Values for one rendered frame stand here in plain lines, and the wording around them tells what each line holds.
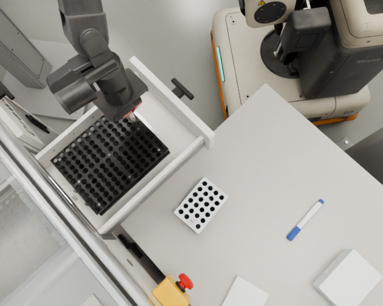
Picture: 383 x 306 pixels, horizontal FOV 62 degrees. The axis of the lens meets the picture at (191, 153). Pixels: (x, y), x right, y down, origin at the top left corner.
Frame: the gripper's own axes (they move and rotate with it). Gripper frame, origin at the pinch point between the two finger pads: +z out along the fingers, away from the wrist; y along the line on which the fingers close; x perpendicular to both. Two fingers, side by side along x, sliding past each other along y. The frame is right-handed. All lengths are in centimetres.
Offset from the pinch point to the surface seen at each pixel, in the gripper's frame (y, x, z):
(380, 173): -57, 60, 49
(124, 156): 7.6, 5.8, 5.2
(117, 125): 3.9, -1.4, 5.1
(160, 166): 2.5, 11.9, 11.5
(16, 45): 8, -89, 59
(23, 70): 14, -86, 71
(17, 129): 21.4, -15.8, 2.7
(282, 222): -11.2, 43.3, 18.8
